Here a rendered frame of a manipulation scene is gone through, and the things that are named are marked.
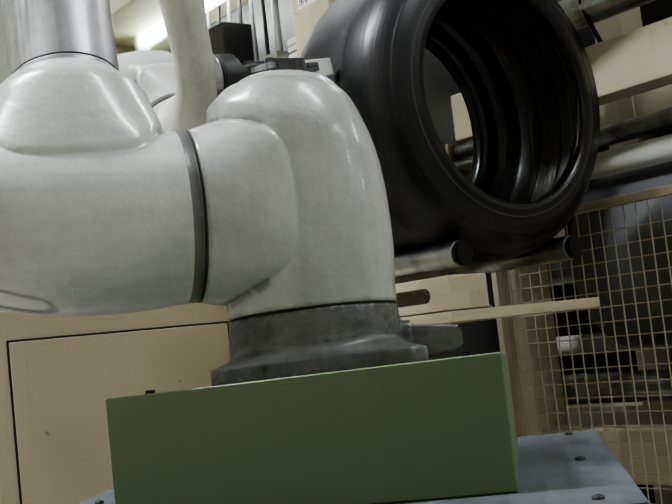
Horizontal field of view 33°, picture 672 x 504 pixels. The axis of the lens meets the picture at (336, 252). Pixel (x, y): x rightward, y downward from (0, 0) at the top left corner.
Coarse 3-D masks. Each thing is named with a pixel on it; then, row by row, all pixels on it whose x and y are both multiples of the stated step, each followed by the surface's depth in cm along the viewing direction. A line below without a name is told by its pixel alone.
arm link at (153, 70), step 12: (120, 60) 164; (132, 60) 164; (144, 60) 165; (156, 60) 166; (168, 60) 168; (132, 72) 163; (144, 72) 163; (156, 72) 164; (168, 72) 165; (144, 84) 163; (156, 84) 163; (168, 84) 164; (156, 96) 162; (168, 96) 162
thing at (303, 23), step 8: (296, 0) 235; (320, 0) 228; (328, 0) 227; (296, 8) 235; (304, 8) 233; (312, 8) 231; (320, 8) 228; (296, 16) 235; (304, 16) 233; (312, 16) 231; (320, 16) 229; (296, 24) 235; (304, 24) 233; (312, 24) 231; (296, 32) 236; (304, 32) 233; (296, 40) 236; (304, 40) 233
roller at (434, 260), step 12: (408, 252) 199; (420, 252) 195; (432, 252) 193; (444, 252) 190; (456, 252) 188; (468, 252) 190; (396, 264) 200; (408, 264) 198; (420, 264) 195; (432, 264) 193; (444, 264) 191; (456, 264) 189; (468, 264) 190; (396, 276) 202
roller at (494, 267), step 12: (552, 240) 209; (564, 240) 206; (576, 240) 206; (528, 252) 212; (540, 252) 210; (552, 252) 208; (564, 252) 205; (576, 252) 206; (480, 264) 223; (492, 264) 220; (504, 264) 218; (516, 264) 216; (528, 264) 214; (540, 264) 212
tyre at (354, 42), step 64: (384, 0) 189; (448, 0) 225; (512, 0) 219; (384, 64) 185; (448, 64) 232; (512, 64) 231; (576, 64) 210; (384, 128) 185; (512, 128) 234; (576, 128) 211; (448, 192) 188; (512, 192) 230; (576, 192) 207; (512, 256) 203
